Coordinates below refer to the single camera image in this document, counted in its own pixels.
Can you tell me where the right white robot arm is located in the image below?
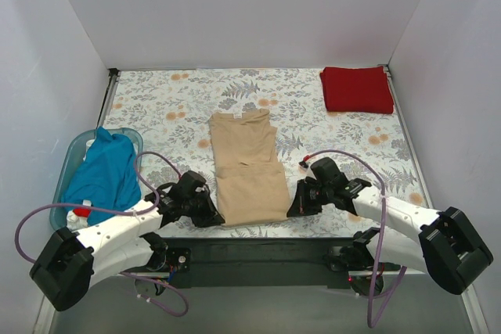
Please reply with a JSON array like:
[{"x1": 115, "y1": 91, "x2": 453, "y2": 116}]
[{"x1": 287, "y1": 157, "x2": 493, "y2": 295}]

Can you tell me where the white and red garment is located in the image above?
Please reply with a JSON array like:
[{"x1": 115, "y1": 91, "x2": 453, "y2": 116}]
[{"x1": 67, "y1": 200, "x2": 92, "y2": 232}]

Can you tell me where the purple cable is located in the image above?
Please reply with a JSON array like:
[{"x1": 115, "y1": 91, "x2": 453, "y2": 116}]
[
  {"x1": 299, "y1": 149, "x2": 408, "y2": 329},
  {"x1": 14, "y1": 151, "x2": 189, "y2": 318}
]

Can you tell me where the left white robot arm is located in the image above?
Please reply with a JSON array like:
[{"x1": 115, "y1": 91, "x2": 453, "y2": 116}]
[{"x1": 30, "y1": 171, "x2": 225, "y2": 311}]

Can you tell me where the beige t shirt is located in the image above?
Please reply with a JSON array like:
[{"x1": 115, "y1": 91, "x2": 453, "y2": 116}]
[{"x1": 209, "y1": 110, "x2": 291, "y2": 227}]

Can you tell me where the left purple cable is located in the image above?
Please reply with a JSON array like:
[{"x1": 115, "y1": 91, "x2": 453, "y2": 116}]
[{"x1": 14, "y1": 151, "x2": 189, "y2": 318}]

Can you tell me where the folded red t shirt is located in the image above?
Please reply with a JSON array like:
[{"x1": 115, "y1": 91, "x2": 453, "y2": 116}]
[{"x1": 319, "y1": 66, "x2": 394, "y2": 114}]

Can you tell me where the teal plastic basket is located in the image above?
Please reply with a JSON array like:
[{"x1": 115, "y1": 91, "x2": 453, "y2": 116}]
[{"x1": 49, "y1": 127, "x2": 143, "y2": 231}]

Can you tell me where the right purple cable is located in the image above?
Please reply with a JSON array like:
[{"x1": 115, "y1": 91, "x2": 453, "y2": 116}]
[{"x1": 299, "y1": 149, "x2": 408, "y2": 329}]

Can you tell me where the floral table cloth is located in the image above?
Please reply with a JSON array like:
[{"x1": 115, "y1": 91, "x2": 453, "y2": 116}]
[{"x1": 104, "y1": 67, "x2": 435, "y2": 239}]

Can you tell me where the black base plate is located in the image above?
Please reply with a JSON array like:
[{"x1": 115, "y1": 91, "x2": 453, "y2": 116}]
[{"x1": 121, "y1": 236, "x2": 404, "y2": 290}]

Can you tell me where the blue t shirt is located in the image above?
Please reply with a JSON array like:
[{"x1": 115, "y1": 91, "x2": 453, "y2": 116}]
[{"x1": 61, "y1": 127, "x2": 141, "y2": 212}]

